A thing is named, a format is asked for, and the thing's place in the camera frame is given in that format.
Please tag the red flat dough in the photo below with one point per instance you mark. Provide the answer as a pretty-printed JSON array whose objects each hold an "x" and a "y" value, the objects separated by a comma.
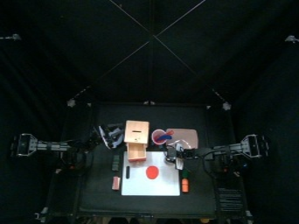
[{"x": 152, "y": 172}]

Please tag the light wooden drawer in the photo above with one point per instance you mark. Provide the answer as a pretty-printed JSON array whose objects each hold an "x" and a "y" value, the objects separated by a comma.
[{"x": 136, "y": 152}]

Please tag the dark green toy block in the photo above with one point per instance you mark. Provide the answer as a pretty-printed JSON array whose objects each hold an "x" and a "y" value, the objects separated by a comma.
[{"x": 116, "y": 162}]

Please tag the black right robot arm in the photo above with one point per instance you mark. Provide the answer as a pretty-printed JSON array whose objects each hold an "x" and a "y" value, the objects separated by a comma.
[{"x": 237, "y": 147}]

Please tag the green toy piece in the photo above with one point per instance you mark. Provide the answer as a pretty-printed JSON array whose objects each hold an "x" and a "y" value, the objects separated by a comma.
[{"x": 184, "y": 173}]

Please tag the blue toy utensil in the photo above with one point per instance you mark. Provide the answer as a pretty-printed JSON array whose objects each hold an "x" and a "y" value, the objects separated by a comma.
[{"x": 168, "y": 134}]

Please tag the pink toy block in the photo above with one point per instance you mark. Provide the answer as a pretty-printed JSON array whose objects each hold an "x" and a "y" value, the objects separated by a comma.
[{"x": 116, "y": 183}]

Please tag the white cutting board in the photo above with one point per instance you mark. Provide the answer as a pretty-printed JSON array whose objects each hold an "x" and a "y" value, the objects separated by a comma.
[{"x": 163, "y": 183}]

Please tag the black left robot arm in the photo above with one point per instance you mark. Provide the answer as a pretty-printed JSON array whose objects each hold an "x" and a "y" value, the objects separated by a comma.
[{"x": 47, "y": 145}]

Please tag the orange toy piece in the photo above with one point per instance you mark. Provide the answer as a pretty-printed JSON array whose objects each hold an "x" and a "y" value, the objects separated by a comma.
[{"x": 184, "y": 185}]

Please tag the white text label sticker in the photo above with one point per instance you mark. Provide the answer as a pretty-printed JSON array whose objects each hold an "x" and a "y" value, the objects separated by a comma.
[{"x": 229, "y": 200}]

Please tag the pink cutting board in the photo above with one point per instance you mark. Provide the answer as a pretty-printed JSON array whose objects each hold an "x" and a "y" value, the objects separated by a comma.
[{"x": 187, "y": 137}]

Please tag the silver frame corner bracket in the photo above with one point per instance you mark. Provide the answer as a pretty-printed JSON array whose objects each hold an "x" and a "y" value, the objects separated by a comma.
[
  {"x": 148, "y": 102},
  {"x": 14, "y": 37},
  {"x": 89, "y": 104},
  {"x": 208, "y": 107},
  {"x": 71, "y": 102},
  {"x": 225, "y": 106},
  {"x": 291, "y": 38}
]

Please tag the pink cup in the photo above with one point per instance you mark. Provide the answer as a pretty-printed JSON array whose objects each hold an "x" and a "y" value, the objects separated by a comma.
[{"x": 157, "y": 138}]

